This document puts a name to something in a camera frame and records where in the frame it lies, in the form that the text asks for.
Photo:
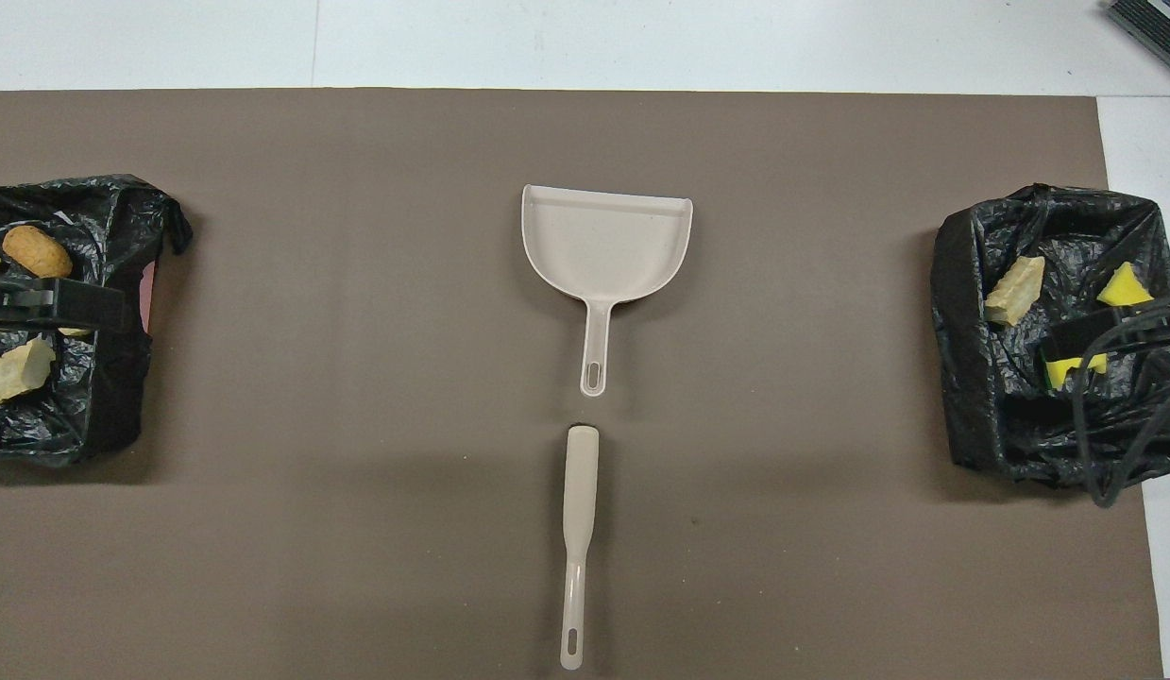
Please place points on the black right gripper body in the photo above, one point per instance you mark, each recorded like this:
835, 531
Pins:
1076, 335

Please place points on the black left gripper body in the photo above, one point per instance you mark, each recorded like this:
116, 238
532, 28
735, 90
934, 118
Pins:
84, 304

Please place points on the yellow sponge piece green specks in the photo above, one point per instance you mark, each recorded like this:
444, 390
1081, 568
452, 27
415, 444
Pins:
1059, 370

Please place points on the brown toy bread roll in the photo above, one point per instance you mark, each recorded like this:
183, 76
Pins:
37, 251

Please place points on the striped toy croissant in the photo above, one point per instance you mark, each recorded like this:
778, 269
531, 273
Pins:
18, 373
1014, 291

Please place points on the beige plastic dustpan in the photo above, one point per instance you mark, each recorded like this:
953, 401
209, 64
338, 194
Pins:
603, 246

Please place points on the beige hand brush black bristles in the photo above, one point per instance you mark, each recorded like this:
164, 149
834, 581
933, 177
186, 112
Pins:
581, 482

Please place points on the bin with black bag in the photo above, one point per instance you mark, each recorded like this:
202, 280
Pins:
981, 397
93, 397

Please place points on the brown table mat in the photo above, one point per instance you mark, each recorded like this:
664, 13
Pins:
263, 519

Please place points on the dark ribbed device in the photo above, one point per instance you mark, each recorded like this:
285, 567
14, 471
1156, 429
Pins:
1156, 28

